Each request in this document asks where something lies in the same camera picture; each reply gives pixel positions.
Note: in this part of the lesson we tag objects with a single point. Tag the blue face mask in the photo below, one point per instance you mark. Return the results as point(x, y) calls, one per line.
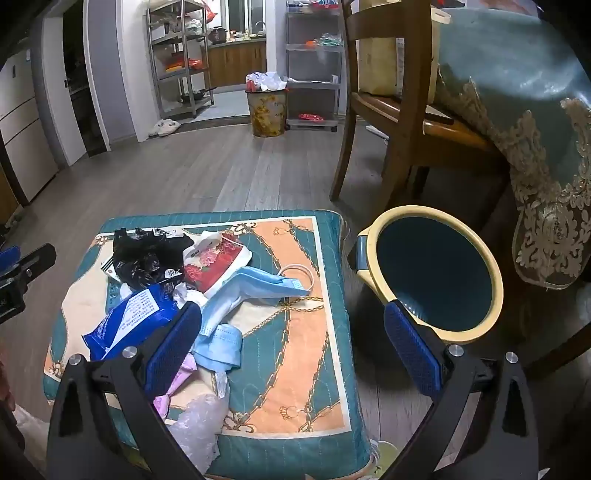
point(258, 286)
point(221, 346)

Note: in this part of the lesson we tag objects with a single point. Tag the white slipper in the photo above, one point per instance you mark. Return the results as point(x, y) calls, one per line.
point(170, 126)
point(156, 127)

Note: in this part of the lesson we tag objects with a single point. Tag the grey shelf cart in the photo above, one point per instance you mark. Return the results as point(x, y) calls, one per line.
point(314, 85)

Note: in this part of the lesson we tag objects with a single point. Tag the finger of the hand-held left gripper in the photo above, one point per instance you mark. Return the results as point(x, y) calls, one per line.
point(38, 261)
point(8, 258)

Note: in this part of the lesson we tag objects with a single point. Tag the teal tablecloth with lace trim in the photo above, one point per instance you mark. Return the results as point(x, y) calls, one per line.
point(508, 69)

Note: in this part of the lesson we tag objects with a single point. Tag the metal shelf rack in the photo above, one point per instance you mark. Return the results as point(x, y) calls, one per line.
point(184, 74)

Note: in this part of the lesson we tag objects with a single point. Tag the black pan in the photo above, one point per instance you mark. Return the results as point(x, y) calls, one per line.
point(194, 96)

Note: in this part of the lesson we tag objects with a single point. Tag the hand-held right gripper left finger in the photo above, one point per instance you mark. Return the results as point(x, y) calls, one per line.
point(171, 350)

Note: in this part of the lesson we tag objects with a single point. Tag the cardboard box on chair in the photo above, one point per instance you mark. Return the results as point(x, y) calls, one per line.
point(381, 64)

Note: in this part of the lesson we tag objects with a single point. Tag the kitchen window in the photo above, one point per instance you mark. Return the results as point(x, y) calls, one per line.
point(242, 18)

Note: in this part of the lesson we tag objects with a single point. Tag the pink wrapper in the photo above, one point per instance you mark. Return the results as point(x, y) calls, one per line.
point(189, 365)

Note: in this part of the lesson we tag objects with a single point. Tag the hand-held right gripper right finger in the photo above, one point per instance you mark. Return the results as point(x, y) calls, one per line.
point(411, 350)

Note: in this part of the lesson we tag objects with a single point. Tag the wooden kitchen cabinet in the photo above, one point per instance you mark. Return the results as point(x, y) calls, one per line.
point(240, 64)

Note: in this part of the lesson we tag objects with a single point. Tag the white door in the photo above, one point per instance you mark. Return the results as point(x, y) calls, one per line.
point(60, 115)

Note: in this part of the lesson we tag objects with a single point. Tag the teal bin with yellow rim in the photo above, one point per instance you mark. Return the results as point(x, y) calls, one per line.
point(429, 272)

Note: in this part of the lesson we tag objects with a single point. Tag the dark cooking pot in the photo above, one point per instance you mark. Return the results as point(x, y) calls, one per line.
point(217, 35)

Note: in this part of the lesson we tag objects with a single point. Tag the red floral tissue packet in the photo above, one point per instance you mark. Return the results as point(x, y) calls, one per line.
point(217, 263)

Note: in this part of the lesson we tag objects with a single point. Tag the floral trash bin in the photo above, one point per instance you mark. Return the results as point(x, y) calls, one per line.
point(265, 113)

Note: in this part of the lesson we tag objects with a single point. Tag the clear plastic bag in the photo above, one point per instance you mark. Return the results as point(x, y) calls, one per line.
point(198, 424)

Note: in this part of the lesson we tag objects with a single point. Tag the white paper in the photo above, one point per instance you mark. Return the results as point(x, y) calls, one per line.
point(189, 295)

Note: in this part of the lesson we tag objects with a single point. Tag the teal patterned floor mat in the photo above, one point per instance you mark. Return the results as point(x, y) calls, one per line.
point(295, 378)

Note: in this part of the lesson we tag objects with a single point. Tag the wooden chair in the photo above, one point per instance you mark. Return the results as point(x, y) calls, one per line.
point(406, 124)

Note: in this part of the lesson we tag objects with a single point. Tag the pile of packets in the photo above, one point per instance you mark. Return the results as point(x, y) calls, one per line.
point(318, 4)

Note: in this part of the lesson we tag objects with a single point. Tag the colourful packets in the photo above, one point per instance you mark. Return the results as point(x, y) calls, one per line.
point(323, 42)

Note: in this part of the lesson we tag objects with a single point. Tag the white power strip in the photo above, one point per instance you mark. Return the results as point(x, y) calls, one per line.
point(378, 131)

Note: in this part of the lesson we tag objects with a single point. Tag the white refrigerator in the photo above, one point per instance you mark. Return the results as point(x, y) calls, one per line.
point(23, 138)

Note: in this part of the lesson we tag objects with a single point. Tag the small white printed card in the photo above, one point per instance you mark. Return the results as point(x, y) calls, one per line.
point(107, 268)

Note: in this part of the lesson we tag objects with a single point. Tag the blue wet wipe packet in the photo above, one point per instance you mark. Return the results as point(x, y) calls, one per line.
point(129, 318)

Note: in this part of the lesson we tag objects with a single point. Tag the orange packets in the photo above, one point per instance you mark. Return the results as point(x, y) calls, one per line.
point(182, 65)

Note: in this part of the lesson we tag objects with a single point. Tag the black plastic bag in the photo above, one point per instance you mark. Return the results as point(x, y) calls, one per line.
point(147, 258)

